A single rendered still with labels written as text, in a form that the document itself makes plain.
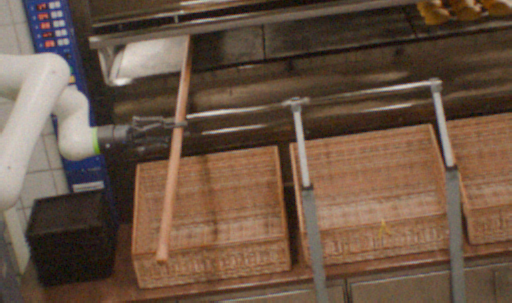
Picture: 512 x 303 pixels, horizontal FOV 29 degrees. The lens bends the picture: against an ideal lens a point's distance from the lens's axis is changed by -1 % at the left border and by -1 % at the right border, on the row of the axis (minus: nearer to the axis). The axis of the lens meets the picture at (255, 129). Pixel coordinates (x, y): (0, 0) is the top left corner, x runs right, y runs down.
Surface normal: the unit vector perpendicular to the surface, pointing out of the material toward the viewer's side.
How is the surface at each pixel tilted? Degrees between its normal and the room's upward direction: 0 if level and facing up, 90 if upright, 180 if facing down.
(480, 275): 90
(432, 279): 92
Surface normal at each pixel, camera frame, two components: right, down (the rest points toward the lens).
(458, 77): -0.05, 0.11
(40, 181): 0.02, 0.42
